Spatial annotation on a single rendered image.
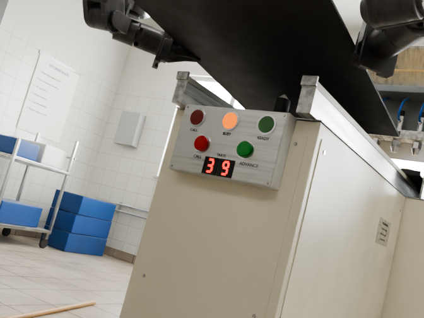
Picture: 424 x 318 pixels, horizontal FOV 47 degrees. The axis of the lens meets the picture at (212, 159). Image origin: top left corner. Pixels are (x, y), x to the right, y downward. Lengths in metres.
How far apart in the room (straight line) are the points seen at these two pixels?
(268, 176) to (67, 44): 5.28
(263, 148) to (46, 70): 5.04
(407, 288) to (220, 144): 0.78
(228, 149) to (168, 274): 0.27
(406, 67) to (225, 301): 1.07
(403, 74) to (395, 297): 0.70
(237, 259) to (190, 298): 0.12
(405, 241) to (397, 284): 0.12
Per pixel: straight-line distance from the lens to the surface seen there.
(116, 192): 6.20
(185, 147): 0.99
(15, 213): 4.95
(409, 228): 1.52
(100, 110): 6.47
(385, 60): 0.90
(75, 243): 5.49
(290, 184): 0.88
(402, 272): 1.52
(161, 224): 1.02
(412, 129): 1.68
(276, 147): 0.88
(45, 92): 5.83
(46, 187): 6.04
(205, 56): 1.14
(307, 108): 0.88
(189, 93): 1.05
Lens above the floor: 0.60
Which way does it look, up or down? 8 degrees up
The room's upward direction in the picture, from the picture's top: 15 degrees clockwise
